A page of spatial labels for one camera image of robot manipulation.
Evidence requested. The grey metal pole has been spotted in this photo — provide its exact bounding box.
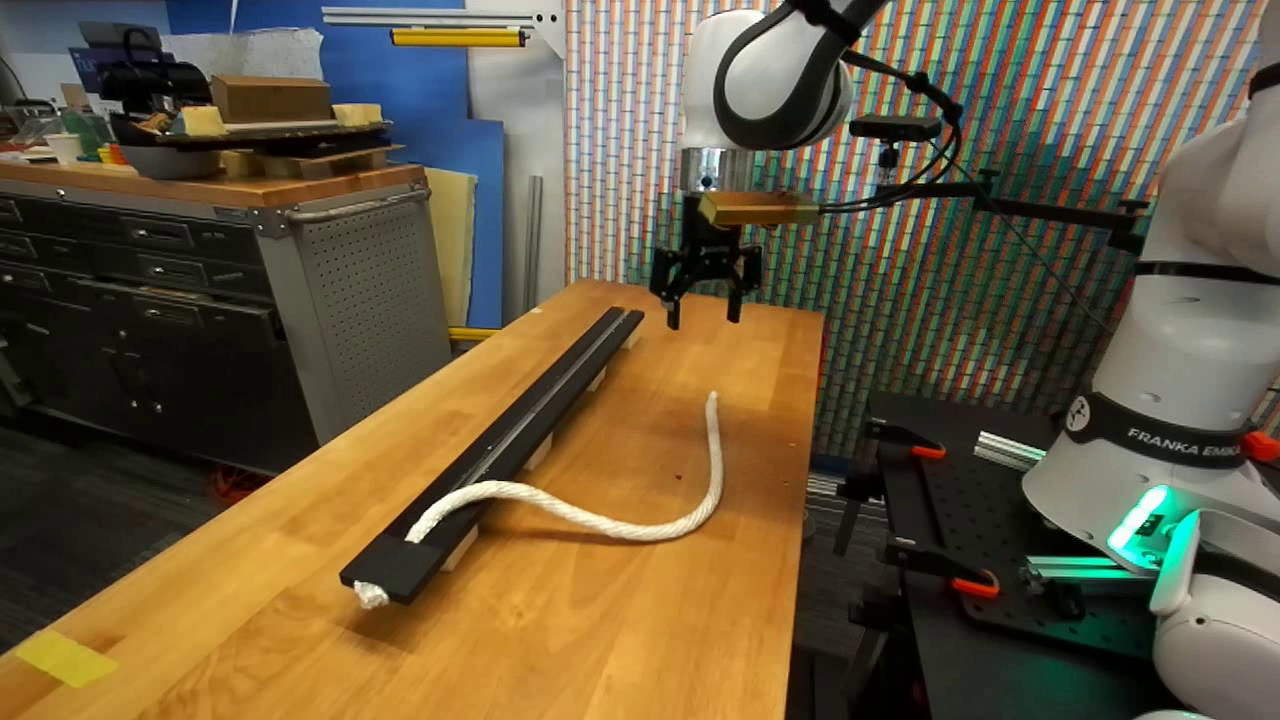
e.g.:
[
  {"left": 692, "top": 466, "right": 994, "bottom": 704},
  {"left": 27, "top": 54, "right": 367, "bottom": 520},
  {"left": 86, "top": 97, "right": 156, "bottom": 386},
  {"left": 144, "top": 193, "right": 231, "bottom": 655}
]
[{"left": 521, "top": 172, "right": 549, "bottom": 316}]

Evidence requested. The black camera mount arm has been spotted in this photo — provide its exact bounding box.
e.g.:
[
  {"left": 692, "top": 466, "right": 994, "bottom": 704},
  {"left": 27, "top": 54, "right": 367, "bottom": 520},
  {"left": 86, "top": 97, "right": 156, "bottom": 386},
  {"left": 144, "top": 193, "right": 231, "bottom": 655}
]
[{"left": 865, "top": 135, "right": 1151, "bottom": 257}]

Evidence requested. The yellow hanging bar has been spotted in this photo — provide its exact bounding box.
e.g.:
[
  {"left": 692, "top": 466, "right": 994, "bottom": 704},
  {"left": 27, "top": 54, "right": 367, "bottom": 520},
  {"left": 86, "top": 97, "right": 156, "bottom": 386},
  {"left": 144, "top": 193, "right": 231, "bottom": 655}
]
[{"left": 388, "top": 25, "right": 531, "bottom": 50}]

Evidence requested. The black orange bar clamp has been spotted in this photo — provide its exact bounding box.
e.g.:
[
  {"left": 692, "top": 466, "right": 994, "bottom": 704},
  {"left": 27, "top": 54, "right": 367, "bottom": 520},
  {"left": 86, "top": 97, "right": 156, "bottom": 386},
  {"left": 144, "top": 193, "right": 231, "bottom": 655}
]
[
  {"left": 831, "top": 412, "right": 951, "bottom": 556},
  {"left": 1241, "top": 425, "right": 1280, "bottom": 471},
  {"left": 876, "top": 531, "right": 1010, "bottom": 630}
]

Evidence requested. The yellow tape patch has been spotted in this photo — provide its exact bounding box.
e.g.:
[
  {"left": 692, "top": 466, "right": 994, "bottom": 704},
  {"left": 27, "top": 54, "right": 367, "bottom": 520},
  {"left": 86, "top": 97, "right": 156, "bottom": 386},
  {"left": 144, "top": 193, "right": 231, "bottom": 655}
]
[{"left": 10, "top": 628, "right": 123, "bottom": 690}]

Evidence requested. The aluminium profile bar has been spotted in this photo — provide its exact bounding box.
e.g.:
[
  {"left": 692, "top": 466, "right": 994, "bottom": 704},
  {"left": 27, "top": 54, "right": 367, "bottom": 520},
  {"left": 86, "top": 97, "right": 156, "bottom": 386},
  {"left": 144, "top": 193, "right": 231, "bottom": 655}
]
[
  {"left": 1022, "top": 552, "right": 1151, "bottom": 593},
  {"left": 971, "top": 429, "right": 1058, "bottom": 471}
]

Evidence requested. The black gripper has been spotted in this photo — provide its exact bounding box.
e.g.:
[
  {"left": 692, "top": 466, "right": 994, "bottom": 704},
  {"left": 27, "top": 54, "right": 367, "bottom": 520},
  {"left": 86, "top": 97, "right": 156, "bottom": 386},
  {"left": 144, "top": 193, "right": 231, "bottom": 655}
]
[{"left": 647, "top": 196, "right": 769, "bottom": 335}]

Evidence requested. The small wooden support block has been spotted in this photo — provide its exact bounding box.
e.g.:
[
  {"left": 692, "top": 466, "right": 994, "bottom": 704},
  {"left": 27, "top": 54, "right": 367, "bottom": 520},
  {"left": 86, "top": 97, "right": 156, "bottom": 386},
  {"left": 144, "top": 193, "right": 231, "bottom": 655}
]
[{"left": 436, "top": 511, "right": 489, "bottom": 572}]

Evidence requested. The white braided rope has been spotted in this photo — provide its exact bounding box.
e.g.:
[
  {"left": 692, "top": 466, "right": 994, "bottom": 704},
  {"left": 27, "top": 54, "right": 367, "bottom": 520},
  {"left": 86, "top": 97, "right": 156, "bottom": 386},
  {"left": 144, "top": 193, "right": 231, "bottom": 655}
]
[{"left": 352, "top": 386, "right": 733, "bottom": 615}]

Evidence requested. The white hanging rail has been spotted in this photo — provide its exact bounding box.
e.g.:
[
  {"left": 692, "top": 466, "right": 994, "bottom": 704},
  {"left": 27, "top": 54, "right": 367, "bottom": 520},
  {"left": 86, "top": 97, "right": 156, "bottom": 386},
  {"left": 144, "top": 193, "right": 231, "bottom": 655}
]
[{"left": 317, "top": 4, "right": 566, "bottom": 32}]

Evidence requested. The black machine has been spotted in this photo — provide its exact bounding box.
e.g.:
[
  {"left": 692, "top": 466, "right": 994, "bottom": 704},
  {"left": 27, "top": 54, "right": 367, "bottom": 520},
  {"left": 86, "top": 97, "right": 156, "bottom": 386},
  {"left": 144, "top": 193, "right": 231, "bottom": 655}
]
[{"left": 73, "top": 15, "right": 218, "bottom": 115}]

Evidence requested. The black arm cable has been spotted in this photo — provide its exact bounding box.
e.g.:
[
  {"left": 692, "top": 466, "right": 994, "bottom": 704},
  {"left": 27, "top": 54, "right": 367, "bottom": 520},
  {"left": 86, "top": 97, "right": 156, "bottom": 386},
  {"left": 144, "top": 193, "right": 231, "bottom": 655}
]
[{"left": 714, "top": 0, "right": 892, "bottom": 153}]

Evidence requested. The grey perforated metal cabinet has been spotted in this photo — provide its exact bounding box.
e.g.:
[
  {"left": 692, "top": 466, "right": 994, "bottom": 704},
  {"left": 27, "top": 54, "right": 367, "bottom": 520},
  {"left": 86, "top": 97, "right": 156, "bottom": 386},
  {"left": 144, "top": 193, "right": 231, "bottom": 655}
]
[{"left": 0, "top": 156, "right": 458, "bottom": 480}]

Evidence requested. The blue board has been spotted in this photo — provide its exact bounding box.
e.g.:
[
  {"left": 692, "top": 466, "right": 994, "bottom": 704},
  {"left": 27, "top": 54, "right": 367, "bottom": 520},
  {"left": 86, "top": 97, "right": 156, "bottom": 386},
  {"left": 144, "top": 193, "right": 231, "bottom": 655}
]
[{"left": 166, "top": 0, "right": 513, "bottom": 332}]

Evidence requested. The wooden box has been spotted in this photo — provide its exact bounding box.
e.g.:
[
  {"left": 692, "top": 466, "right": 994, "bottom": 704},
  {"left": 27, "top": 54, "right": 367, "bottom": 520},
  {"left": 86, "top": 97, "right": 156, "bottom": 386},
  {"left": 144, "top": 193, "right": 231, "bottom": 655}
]
[{"left": 209, "top": 72, "right": 335, "bottom": 126}]

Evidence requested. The yellow foam block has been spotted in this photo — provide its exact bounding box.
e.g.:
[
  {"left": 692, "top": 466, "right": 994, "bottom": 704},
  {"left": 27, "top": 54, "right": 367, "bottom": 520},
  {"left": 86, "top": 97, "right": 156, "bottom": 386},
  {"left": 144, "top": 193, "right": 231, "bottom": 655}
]
[
  {"left": 331, "top": 100, "right": 392, "bottom": 130},
  {"left": 177, "top": 102, "right": 228, "bottom": 139}
]

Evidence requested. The black camera on stand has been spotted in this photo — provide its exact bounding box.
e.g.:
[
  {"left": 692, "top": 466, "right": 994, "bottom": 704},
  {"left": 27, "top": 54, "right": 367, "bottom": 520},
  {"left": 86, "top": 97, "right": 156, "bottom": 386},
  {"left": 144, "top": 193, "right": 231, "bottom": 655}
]
[{"left": 849, "top": 113, "right": 945, "bottom": 143}]

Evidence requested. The cream foam panel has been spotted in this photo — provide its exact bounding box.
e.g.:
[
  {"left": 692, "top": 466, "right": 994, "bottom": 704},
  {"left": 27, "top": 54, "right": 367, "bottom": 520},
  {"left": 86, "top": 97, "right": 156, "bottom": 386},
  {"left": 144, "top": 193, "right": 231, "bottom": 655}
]
[{"left": 422, "top": 163, "right": 481, "bottom": 332}]

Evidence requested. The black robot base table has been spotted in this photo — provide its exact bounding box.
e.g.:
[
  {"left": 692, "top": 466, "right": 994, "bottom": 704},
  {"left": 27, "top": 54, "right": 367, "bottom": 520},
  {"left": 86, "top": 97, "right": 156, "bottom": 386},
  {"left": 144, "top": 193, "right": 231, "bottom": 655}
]
[{"left": 854, "top": 386, "right": 1176, "bottom": 720}]

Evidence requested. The long black slotted rail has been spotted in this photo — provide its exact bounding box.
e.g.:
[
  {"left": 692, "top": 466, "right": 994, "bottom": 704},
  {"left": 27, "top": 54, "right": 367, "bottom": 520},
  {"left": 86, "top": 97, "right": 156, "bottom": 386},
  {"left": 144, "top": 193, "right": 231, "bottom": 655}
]
[{"left": 335, "top": 305, "right": 647, "bottom": 613}]

